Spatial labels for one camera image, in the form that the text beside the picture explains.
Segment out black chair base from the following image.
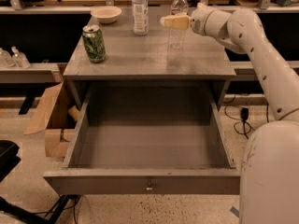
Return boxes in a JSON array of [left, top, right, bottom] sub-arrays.
[[0, 139, 80, 224]]

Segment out grey cabinet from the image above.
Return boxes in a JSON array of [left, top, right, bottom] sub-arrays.
[[64, 7, 235, 105]]

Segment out black power adapter cable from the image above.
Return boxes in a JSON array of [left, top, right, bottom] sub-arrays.
[[223, 105, 270, 140]]

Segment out clear water bottle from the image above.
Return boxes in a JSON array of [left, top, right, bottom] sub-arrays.
[[169, 0, 189, 49]]

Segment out open grey top drawer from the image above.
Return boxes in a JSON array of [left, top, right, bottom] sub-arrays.
[[44, 87, 240, 195]]

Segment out green soda can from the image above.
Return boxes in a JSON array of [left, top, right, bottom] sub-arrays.
[[82, 25, 106, 63]]

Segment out metal drawer knob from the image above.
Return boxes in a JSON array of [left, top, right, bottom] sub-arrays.
[[145, 181, 154, 193]]

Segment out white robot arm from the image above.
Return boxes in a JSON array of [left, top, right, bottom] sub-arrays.
[[160, 4, 299, 224]]

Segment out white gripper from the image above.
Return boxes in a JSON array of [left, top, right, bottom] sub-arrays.
[[160, 6, 231, 38]]

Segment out cardboard box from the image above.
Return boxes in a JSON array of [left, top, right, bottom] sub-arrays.
[[23, 82, 79, 158]]

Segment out clear pump bottle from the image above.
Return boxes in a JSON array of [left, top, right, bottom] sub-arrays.
[[0, 48, 15, 67], [11, 47, 31, 69]]

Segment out tall white labelled bottle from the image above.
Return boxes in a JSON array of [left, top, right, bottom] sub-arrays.
[[132, 0, 149, 35]]

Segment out white bowl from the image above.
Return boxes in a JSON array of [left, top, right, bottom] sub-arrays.
[[91, 6, 121, 24]]

